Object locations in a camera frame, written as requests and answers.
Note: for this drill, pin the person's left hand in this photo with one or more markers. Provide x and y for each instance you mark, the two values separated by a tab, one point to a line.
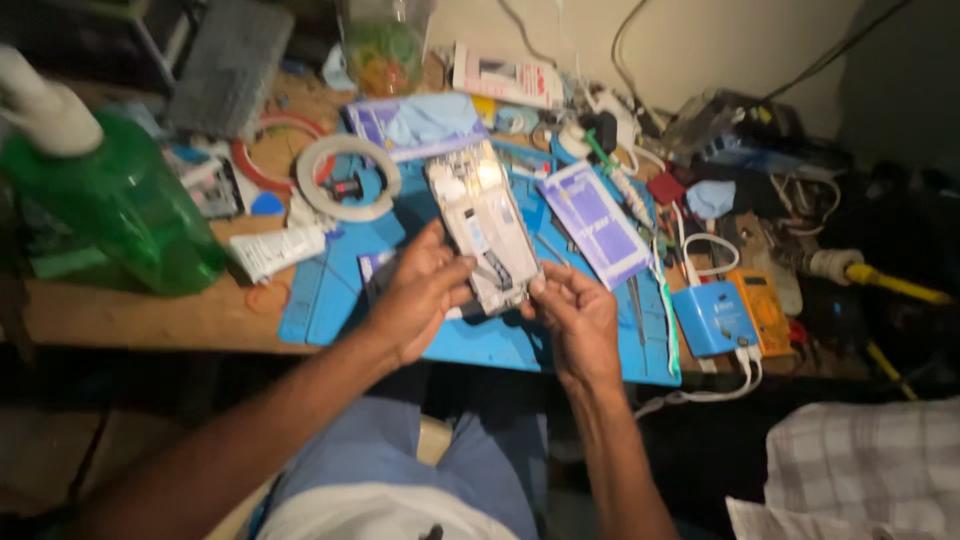
416	296

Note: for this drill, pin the person's right hand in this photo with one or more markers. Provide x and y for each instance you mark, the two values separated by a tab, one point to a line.
581	322

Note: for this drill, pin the phone with exposed internals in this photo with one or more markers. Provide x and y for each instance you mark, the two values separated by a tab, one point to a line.
484	225

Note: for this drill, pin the metal tweezers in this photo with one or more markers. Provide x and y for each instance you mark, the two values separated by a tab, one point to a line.
637	307

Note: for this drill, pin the blue repair work mat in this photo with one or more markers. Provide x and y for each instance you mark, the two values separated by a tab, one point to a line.
480	300

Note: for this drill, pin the white and green toothbrush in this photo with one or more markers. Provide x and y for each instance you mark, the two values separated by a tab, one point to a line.
664	292

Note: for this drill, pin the purple and white flat packet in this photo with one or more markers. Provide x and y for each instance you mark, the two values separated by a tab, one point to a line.
596	223

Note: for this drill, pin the blue power supply box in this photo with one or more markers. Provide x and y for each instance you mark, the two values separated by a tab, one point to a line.
713	318

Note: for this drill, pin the white tape roll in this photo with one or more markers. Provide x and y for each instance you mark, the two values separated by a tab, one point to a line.
348	177

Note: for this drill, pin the white glue tube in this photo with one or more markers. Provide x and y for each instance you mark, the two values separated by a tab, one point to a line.
276	250

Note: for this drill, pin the orange rubber band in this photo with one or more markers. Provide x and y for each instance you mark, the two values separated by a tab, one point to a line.
267	297

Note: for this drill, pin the red small box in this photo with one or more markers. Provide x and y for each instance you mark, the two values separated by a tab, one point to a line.
665	187

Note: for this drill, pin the person's blue trousers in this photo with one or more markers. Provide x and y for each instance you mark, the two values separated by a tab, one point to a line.
420	465

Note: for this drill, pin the blue cloth on purple packet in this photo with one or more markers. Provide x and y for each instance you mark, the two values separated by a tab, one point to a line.
416	124

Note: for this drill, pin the blue guitar pick opener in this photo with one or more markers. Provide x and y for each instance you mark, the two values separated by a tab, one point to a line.
268	204

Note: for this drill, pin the light blue cloth piece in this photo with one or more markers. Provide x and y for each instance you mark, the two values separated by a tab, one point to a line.
711	198

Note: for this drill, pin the orange multimeter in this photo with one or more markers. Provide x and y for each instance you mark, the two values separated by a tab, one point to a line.
763	309

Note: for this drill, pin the red tape roll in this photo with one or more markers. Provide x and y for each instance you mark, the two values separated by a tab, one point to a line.
262	154

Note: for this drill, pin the white charger plug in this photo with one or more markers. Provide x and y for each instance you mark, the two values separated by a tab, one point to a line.
619	112

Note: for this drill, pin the person's white shirt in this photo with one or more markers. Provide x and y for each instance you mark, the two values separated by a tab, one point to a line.
386	514

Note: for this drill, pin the white and red flat box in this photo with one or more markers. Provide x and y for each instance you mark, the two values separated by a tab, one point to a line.
508	76

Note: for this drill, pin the clear plastic container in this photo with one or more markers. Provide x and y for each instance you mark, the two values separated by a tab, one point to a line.
712	120

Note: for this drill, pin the clear bag of rubber bands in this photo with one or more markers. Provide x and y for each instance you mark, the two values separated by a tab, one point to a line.
384	49

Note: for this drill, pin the grey rectangular pad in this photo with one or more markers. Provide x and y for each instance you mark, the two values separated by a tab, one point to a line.
229	67

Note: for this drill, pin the white checked cloth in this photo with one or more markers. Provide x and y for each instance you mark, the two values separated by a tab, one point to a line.
855	472

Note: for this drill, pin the green plastic bottle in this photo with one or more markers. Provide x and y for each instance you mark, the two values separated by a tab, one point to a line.
112	202

